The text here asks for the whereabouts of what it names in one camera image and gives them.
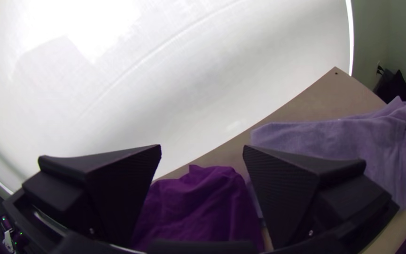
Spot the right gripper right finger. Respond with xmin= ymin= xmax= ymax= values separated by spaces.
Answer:
xmin=242 ymin=144 xmax=400 ymax=250

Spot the black t-shirt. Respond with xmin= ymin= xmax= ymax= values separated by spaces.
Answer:
xmin=131 ymin=164 xmax=265 ymax=253

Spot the blue garment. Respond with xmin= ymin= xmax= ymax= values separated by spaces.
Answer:
xmin=250 ymin=95 xmax=406 ymax=211

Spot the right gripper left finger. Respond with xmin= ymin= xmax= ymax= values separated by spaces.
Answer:
xmin=22 ymin=143 xmax=162 ymax=247

